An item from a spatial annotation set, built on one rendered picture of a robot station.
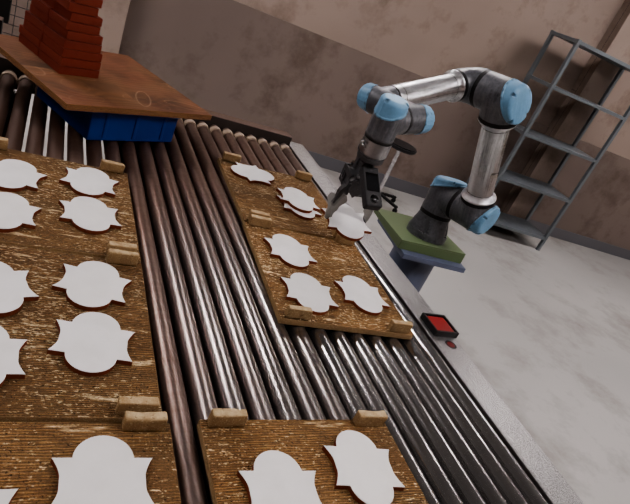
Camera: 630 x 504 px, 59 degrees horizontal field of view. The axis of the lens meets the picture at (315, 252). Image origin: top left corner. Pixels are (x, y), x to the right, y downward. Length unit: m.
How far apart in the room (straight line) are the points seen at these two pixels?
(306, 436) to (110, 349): 0.35
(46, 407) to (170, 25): 4.17
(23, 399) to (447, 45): 4.93
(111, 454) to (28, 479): 0.10
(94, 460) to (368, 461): 0.42
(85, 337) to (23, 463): 0.24
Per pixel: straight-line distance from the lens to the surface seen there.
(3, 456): 0.82
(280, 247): 1.42
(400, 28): 5.21
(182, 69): 4.90
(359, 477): 0.93
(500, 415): 1.33
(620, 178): 7.16
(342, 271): 1.46
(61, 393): 0.89
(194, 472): 0.86
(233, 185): 1.70
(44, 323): 1.00
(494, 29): 5.60
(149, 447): 0.85
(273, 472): 0.87
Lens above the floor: 1.58
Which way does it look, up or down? 25 degrees down
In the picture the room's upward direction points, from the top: 25 degrees clockwise
